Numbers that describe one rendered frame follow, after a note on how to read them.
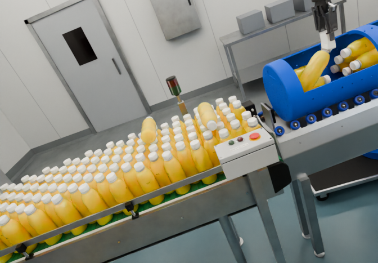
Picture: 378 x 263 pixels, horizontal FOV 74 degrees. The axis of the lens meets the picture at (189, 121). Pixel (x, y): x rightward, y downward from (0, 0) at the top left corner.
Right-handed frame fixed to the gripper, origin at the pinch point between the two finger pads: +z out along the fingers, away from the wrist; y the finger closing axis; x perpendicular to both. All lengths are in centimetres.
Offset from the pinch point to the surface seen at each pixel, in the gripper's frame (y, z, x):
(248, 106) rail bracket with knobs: 22.3, 25.8, 33.8
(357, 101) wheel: -5.4, 29.4, -6.4
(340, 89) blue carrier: -8.6, 18.8, 2.7
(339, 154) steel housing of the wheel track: -4, 56, 4
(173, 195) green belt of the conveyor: -13, 36, 84
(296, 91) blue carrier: -8.3, 12.7, 20.2
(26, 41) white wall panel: 364, -70, 284
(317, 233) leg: -4, 105, 22
